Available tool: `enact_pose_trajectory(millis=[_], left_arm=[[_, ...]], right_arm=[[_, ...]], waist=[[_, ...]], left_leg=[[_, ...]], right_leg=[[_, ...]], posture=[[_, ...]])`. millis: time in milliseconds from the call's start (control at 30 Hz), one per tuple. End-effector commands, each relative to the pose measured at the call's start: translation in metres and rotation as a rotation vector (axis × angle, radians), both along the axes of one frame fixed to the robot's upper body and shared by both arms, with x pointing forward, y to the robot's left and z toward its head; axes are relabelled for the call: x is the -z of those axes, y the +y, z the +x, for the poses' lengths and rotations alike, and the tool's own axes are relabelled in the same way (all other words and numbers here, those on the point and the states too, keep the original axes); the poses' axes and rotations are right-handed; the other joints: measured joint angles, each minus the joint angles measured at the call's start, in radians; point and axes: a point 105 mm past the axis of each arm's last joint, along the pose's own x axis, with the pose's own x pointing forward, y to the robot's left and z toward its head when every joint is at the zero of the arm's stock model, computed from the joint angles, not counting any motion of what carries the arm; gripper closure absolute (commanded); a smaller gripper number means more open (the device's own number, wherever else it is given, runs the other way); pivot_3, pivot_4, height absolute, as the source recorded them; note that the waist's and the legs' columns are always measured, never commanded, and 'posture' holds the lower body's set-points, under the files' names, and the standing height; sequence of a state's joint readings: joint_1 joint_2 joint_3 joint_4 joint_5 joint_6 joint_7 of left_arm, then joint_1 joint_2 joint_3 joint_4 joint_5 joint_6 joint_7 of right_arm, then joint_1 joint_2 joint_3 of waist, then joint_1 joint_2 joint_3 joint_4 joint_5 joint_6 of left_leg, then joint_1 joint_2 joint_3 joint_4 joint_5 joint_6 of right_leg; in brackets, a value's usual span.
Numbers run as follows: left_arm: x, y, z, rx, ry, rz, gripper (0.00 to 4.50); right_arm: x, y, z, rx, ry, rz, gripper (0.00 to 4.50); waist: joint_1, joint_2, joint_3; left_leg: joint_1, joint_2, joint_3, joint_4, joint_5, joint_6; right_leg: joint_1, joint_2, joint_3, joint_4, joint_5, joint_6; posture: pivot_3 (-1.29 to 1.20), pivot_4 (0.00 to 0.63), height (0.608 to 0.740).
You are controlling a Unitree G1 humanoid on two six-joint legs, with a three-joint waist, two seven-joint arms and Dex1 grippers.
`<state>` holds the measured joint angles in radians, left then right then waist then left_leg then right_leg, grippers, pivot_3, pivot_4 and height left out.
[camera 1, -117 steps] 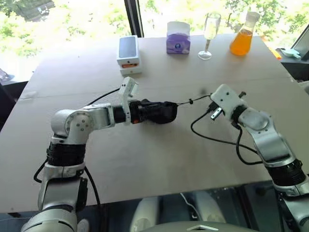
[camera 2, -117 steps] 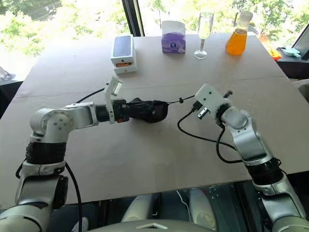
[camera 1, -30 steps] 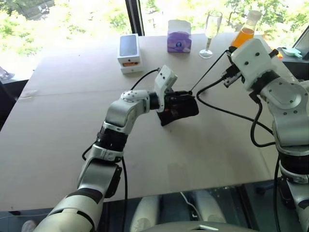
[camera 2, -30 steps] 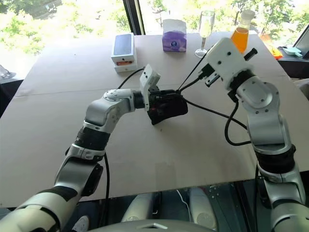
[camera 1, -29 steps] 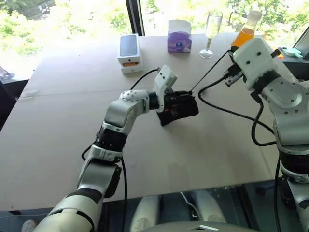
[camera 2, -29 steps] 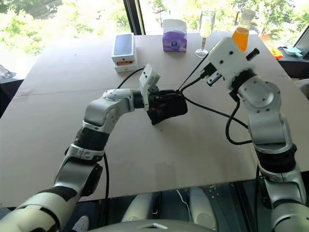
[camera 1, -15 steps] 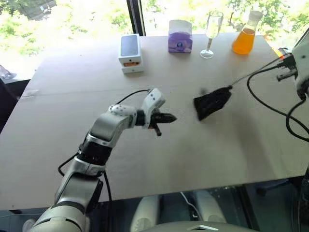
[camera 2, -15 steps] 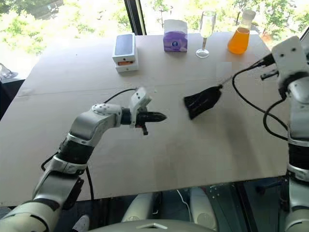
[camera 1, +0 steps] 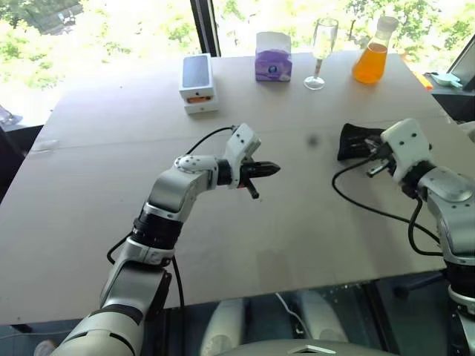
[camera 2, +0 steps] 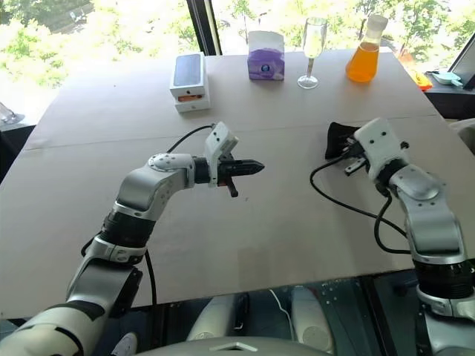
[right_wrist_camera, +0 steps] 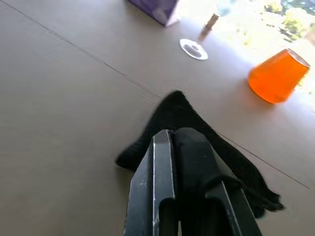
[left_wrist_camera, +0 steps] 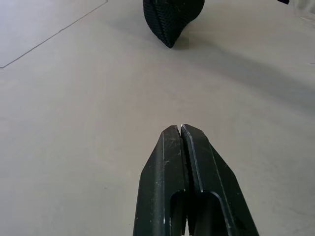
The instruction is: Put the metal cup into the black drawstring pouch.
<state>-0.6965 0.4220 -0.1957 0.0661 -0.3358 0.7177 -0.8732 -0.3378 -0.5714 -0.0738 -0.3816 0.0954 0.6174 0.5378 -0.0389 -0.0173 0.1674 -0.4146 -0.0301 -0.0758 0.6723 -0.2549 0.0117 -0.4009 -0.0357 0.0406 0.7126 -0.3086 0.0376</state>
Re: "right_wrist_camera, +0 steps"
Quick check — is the black mesh drawstring pouch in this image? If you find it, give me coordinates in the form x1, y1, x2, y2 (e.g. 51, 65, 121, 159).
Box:
115, 90, 285, 220

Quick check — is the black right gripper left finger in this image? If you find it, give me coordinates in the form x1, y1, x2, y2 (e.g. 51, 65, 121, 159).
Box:
124, 129, 182, 236

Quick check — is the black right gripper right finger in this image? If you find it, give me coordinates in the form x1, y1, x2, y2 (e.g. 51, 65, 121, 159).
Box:
173, 127, 263, 236

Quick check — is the purple tissue box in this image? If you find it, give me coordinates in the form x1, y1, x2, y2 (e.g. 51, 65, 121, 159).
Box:
126, 0, 182, 28

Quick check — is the brown upright cylinder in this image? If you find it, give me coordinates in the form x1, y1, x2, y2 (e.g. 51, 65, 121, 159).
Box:
197, 13, 220, 43

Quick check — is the orange translucent plastic cup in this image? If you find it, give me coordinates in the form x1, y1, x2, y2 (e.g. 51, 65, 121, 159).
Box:
248, 48, 311, 105

